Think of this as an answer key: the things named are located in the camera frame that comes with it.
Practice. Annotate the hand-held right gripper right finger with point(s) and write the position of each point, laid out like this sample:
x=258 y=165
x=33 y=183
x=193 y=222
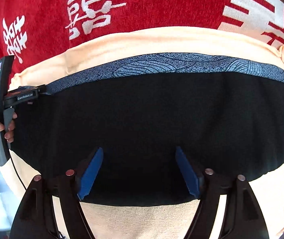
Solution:
x=187 y=175

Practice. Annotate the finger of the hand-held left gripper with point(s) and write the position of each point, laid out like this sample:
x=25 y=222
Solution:
x=40 y=89

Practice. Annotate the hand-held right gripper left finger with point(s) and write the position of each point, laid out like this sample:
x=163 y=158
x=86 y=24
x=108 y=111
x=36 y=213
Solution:
x=91 y=175

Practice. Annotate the black pants with blue waistband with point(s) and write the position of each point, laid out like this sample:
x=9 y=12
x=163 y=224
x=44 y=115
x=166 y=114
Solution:
x=144 y=119

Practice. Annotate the cream towel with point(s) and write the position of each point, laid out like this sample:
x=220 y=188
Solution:
x=156 y=42

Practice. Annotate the red printed blanket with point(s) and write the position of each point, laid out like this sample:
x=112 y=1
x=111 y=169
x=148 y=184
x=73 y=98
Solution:
x=156 y=2

